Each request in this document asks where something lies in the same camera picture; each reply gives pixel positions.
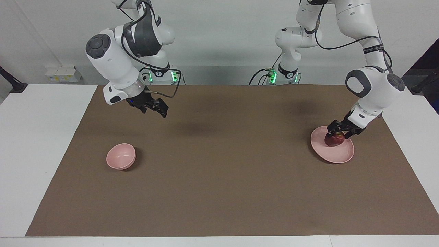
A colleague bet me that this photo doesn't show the red apple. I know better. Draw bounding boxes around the red apple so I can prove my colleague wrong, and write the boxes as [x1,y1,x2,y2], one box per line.
[325,132,345,147]

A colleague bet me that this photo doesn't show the pink plate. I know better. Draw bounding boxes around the pink plate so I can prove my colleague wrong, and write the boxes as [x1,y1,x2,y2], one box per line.
[310,126,355,164]

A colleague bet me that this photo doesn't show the pink bowl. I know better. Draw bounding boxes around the pink bowl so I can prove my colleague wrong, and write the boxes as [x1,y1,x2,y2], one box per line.
[106,143,136,170]

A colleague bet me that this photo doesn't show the black stand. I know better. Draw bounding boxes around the black stand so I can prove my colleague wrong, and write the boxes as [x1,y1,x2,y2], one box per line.
[0,66,28,93]
[411,67,439,95]

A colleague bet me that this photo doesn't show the brown table mat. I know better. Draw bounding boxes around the brown table mat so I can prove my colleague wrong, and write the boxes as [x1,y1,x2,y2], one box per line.
[25,85,439,237]

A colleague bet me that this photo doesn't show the white box on wall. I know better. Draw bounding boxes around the white box on wall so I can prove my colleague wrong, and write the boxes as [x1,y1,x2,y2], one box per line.
[45,66,83,83]

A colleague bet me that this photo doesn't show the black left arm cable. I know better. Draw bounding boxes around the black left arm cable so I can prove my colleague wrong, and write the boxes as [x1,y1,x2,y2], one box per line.
[314,3,393,74]

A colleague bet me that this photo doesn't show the black base cables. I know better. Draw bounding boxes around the black base cables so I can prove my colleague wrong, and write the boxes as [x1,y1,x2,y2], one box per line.
[248,52,286,85]

